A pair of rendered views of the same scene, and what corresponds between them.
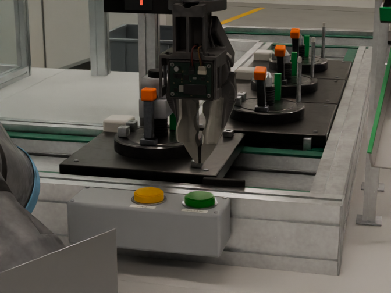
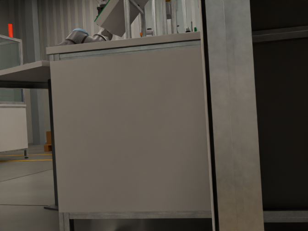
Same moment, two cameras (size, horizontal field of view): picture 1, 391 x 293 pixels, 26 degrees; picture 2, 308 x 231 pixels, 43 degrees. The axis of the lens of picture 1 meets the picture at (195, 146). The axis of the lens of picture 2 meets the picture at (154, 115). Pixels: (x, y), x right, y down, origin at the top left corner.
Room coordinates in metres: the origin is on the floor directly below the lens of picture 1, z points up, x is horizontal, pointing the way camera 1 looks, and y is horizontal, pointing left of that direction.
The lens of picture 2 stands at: (1.23, -2.39, 0.54)
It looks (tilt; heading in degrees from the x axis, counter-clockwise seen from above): 0 degrees down; 89
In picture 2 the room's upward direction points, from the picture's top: 4 degrees counter-clockwise
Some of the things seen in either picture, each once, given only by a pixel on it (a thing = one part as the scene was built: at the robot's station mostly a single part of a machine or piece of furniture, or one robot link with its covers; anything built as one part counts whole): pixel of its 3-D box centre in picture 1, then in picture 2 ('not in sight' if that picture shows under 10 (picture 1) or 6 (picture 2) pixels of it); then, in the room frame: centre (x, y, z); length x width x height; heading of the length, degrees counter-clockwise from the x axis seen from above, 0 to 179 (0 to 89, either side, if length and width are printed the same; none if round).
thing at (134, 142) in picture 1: (158, 141); not in sight; (1.29, 0.06, 0.98); 0.14 x 0.14 x 0.02
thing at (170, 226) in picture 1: (149, 220); not in sight; (1.07, 0.06, 0.93); 0.21 x 0.07 x 0.06; 77
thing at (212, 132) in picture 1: (209, 132); (106, 33); (1.03, -0.02, 1.07); 0.06 x 0.03 x 0.09; 166
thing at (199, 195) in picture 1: (199, 202); not in sight; (1.06, -0.01, 0.96); 0.04 x 0.04 x 0.02
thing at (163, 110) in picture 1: (159, 90); (151, 34); (1.30, 0.06, 1.06); 0.08 x 0.04 x 0.07; 167
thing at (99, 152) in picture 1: (158, 153); not in sight; (1.29, 0.06, 0.96); 0.24 x 0.24 x 0.02; 77
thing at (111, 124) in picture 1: (119, 128); not in sight; (1.41, 0.13, 0.97); 0.05 x 0.05 x 0.04; 77
